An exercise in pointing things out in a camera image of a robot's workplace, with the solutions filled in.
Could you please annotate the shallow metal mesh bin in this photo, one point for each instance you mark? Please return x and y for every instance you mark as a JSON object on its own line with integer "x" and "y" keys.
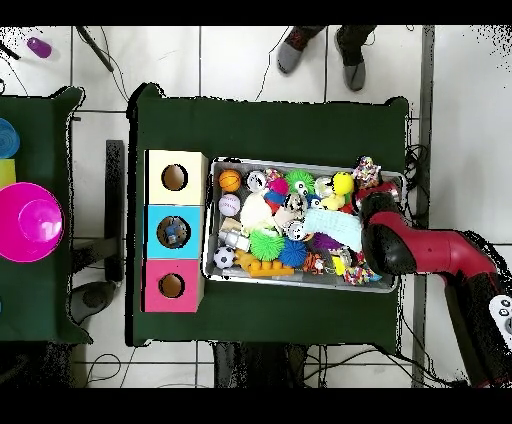
{"x": 232, "y": 164}

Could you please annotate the wooden box with three holes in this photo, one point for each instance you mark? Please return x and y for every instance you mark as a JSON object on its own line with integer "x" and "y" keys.
{"x": 192, "y": 192}

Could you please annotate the white toy baseball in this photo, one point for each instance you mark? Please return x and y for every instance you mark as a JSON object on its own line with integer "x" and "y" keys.
{"x": 229, "y": 204}

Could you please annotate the large green fuzzy eyed ball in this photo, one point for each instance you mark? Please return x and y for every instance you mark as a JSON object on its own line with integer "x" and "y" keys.
{"x": 266, "y": 244}

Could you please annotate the pink plastic object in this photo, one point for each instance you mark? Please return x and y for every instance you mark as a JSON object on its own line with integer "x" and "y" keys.
{"x": 30, "y": 222}

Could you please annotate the purple bottle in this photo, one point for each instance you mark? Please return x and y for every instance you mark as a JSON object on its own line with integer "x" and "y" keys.
{"x": 39, "y": 47}

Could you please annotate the yellow plastic block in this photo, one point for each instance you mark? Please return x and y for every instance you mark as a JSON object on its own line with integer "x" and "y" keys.
{"x": 7, "y": 172}

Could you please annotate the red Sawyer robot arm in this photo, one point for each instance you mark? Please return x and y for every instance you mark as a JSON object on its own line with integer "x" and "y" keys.
{"x": 432, "y": 248}

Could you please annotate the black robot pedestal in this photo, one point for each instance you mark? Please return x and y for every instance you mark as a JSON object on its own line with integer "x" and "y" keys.
{"x": 256, "y": 364}

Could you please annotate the dark green tablecloth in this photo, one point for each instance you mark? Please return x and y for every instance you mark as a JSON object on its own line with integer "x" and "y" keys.
{"x": 280, "y": 128}
{"x": 40, "y": 300}

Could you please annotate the silver plastic toy truck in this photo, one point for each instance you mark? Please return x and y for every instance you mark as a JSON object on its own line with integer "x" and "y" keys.
{"x": 234, "y": 239}

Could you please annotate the black and white soccer ball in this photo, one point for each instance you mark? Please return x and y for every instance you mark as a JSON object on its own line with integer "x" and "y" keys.
{"x": 224, "y": 257}

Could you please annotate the small green fuzzy eyed ball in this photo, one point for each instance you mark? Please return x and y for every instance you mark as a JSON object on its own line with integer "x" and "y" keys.
{"x": 299, "y": 180}

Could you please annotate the light blue cloth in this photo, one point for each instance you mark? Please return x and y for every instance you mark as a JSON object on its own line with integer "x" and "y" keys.
{"x": 340, "y": 226}

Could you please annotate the blue plastic object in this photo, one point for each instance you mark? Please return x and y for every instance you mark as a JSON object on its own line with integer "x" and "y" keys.
{"x": 8, "y": 138}

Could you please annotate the orange toy basketball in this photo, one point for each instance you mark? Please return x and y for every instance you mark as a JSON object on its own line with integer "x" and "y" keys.
{"x": 230, "y": 180}

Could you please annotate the purple spiky ball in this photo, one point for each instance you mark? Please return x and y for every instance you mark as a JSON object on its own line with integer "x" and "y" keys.
{"x": 324, "y": 241}

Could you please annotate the black rod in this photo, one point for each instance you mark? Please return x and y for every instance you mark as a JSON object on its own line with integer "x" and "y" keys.
{"x": 10, "y": 52}
{"x": 96, "y": 49}

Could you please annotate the yellow smiley ball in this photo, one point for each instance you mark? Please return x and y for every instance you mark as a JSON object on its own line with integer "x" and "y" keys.
{"x": 343, "y": 183}

